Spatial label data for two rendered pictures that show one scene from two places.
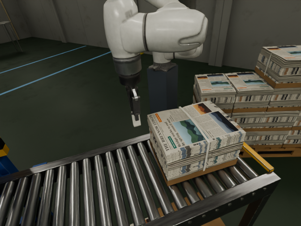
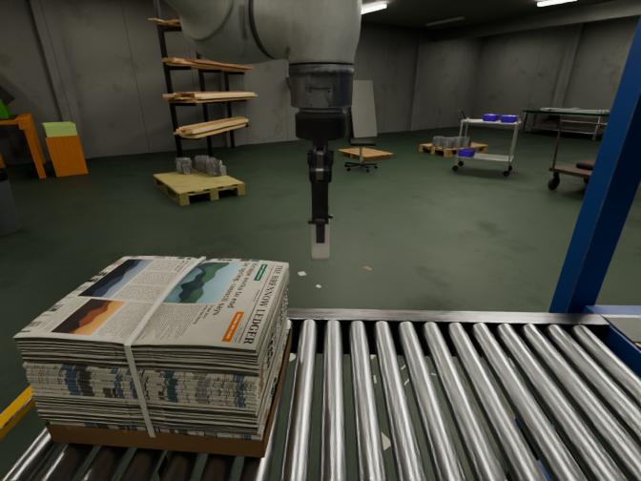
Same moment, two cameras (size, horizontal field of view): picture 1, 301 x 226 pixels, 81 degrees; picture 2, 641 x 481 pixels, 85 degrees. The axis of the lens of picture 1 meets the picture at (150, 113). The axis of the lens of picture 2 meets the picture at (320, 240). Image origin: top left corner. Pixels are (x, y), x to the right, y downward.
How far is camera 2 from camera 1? 1.12 m
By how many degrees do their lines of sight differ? 119
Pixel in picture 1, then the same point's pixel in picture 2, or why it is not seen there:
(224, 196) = not seen: hidden behind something
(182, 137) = (236, 272)
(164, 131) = (254, 290)
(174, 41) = not seen: hidden behind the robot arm
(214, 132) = (169, 266)
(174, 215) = (304, 315)
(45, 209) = (545, 387)
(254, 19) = not seen: outside the picture
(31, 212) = (579, 393)
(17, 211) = (621, 407)
